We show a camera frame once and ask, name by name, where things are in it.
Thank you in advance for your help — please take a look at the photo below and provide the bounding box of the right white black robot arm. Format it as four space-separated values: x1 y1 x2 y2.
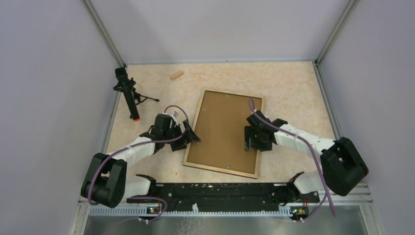
244 110 369 202

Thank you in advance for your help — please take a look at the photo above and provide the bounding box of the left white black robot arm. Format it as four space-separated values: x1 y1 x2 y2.
80 113 201 208

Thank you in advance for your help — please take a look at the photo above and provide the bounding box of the white toothed cable duct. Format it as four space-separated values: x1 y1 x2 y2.
89 204 292 217

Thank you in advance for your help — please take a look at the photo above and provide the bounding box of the wooden picture frame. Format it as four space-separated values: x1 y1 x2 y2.
182 89 266 180

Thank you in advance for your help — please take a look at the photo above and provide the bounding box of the black mini tripod orange tip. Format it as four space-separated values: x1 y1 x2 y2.
113 67 160 121

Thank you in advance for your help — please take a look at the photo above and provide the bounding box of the brown cardboard backing board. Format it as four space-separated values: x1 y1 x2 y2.
186 91 262 175

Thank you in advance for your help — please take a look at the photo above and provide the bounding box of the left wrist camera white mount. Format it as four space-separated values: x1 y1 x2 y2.
164 111 179 118

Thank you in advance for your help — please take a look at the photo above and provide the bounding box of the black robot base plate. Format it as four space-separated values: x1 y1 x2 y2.
126 183 320 212

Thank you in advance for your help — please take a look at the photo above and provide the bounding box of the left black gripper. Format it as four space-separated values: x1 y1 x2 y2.
163 120 200 151

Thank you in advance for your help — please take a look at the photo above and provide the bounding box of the small wooden cylinder block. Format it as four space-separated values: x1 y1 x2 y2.
170 70 184 80

